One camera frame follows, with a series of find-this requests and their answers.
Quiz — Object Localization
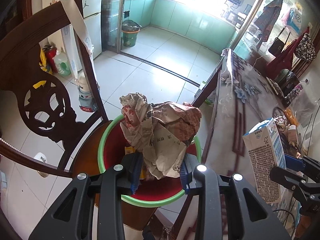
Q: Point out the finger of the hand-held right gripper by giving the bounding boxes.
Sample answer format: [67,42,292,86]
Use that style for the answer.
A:
[284,154,320,173]
[269,166,311,193]

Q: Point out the green detergent bottle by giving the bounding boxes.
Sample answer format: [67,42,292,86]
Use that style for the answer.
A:
[54,49,72,77]

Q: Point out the dark brown snack packet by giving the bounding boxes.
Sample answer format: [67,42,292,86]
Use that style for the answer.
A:
[267,79,284,95]

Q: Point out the blue white milk carton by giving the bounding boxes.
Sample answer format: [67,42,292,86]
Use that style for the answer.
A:
[242,117,287,204]

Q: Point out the black shoulder bag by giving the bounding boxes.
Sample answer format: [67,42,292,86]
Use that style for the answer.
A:
[269,37,285,55]

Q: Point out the pink label drink bottle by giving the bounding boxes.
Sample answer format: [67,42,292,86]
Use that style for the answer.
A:
[287,79,309,103]

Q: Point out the white blue hanging bag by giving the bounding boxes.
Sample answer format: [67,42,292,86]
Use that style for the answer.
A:
[286,9,304,32]

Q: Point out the teal kitchen base cabinets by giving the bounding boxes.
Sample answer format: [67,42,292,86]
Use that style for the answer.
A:
[122,0,238,45]

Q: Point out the black cable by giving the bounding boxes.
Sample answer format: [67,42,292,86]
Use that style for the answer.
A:
[272,205,300,230]

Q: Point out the hanging plaid towel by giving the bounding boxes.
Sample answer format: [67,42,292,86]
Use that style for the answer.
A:
[255,0,284,48]

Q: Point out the dark red garment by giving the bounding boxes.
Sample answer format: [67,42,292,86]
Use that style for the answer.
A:
[266,34,304,74]

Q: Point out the table with floral cloth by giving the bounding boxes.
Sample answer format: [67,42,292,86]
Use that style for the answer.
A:
[200,49,320,230]

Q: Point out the yellow plastic bag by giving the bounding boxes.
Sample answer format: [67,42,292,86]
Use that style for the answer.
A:
[39,47,53,75]

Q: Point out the red fire extinguisher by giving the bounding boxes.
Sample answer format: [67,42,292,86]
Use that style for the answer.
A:
[42,44,58,73]

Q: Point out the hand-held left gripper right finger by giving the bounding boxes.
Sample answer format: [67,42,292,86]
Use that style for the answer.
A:
[179,154,292,240]

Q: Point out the yellow carton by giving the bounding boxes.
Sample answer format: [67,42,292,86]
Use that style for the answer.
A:
[125,146,147,179]

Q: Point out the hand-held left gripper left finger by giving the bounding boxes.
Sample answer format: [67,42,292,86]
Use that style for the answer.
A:
[29,152,144,240]

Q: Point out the clear zip bag orange snacks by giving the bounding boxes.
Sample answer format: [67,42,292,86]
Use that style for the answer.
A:
[282,80,320,130]

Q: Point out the white fabric strap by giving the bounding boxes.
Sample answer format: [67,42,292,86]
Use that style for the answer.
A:
[57,0,94,80]

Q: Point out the thermos bottle in pouch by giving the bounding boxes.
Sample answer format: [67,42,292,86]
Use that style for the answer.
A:
[77,71,98,112]

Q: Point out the white two-door fridge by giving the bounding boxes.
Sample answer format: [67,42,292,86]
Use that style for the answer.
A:
[42,0,103,72]

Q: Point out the green kitchen trash bin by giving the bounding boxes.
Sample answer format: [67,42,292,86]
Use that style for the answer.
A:
[121,19,142,47]

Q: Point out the black white letter print bag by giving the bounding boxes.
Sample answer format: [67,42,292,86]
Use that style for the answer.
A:
[294,32,316,61]

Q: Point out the newspaper ball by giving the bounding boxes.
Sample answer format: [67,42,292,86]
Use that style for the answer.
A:
[119,92,202,180]

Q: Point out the carved wooden chair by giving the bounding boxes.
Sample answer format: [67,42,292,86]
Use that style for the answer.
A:
[0,0,160,240]

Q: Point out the red basin with green rim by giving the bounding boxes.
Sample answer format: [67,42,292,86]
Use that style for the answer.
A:
[97,114,202,207]

